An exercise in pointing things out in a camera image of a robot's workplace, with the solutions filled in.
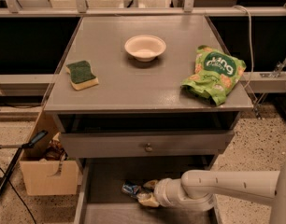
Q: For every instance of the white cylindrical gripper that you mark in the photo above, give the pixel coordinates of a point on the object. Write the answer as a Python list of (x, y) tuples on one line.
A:
[(162, 192)]

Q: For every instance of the blue silver redbull can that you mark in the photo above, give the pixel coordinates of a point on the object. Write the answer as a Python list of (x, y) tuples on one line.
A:
[(131, 189)]

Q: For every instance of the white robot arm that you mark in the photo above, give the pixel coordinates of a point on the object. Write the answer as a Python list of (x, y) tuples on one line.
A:
[(196, 188)]

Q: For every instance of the round metal drawer knob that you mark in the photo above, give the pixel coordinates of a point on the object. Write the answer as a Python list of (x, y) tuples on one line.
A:
[(148, 147)]

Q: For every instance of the grey open middle drawer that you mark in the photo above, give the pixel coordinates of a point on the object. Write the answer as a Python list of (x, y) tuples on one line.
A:
[(101, 200)]

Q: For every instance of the grey top drawer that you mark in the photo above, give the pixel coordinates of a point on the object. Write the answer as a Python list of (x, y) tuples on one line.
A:
[(126, 134)]

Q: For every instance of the grey drawer cabinet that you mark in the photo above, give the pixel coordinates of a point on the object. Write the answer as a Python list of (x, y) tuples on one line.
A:
[(127, 85)]

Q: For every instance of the cardboard box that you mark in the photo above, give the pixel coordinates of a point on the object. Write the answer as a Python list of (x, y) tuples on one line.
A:
[(45, 169)]

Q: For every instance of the green yellow sponge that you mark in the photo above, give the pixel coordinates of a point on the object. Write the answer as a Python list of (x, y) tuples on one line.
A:
[(81, 75)]

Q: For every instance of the green snack bag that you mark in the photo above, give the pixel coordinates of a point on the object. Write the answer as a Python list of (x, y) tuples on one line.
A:
[(215, 75)]

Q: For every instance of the white paper bowl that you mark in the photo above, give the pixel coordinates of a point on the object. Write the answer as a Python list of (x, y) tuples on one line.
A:
[(145, 48)]

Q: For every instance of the black tool with handle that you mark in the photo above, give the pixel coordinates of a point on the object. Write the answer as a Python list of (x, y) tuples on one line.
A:
[(19, 148)]

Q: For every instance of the metal railing frame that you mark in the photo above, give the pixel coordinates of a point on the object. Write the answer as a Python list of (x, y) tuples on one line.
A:
[(118, 3)]

